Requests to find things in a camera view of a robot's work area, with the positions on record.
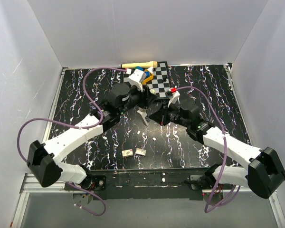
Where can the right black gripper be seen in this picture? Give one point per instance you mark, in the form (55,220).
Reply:
(161,116)

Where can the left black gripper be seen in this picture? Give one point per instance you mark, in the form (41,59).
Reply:
(145,96)

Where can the grey beige stapler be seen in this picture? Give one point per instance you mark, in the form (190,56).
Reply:
(143,115)

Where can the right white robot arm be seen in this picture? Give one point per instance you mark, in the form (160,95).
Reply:
(260,169)

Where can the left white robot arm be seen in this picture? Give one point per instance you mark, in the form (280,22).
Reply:
(45,159)

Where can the black white checkerboard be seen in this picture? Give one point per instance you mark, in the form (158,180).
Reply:
(156,85)

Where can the blue block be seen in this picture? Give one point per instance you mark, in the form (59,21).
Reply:
(147,74)

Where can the cream toy microphone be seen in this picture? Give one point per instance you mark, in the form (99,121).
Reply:
(149,64)

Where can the right staple box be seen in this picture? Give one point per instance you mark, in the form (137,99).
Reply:
(141,152)

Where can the staple box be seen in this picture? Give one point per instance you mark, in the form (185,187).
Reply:
(141,152)
(127,153)

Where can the left staple box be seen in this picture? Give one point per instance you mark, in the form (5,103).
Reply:
(127,153)

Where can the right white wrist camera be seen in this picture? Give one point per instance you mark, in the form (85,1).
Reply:
(173,95)

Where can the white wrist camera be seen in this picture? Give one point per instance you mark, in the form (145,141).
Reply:
(136,79)
(173,95)

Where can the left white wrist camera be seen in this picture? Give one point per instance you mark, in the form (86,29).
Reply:
(136,79)

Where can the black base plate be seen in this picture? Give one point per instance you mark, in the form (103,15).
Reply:
(172,183)

